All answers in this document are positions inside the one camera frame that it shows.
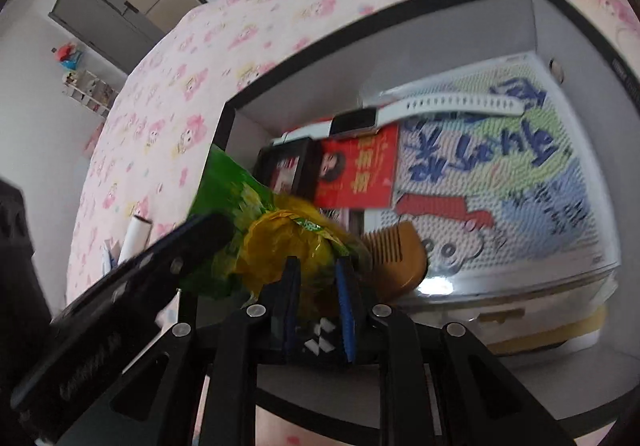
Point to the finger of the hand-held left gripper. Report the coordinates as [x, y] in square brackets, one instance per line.
[200, 241]

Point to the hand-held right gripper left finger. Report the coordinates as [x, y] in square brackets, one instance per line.
[291, 311]

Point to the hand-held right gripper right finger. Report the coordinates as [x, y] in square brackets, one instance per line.
[346, 313]

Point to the green yellow snack packet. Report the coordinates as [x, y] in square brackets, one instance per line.
[225, 196]

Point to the brown wooden comb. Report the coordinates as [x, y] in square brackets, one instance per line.
[400, 266]

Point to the black square frame box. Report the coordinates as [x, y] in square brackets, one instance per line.
[307, 165]

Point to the white smart watch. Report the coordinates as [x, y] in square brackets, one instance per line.
[450, 104]

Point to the black cardboard box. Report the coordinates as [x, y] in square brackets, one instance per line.
[425, 40]

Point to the white paper roll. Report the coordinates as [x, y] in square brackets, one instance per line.
[135, 238]

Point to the white blue wet wipes pack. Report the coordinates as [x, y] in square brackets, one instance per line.
[111, 256]

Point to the red packet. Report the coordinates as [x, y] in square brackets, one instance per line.
[365, 175]

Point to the white shelf rack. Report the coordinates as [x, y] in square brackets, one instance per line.
[90, 93]

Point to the cartoon print picture bag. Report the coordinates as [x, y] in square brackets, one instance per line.
[525, 206]

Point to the pink printed blanket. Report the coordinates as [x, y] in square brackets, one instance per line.
[250, 35]

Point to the red blue plush toy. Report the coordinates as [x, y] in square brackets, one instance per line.
[69, 54]

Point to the grey cabinet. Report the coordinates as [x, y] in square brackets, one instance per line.
[95, 15]

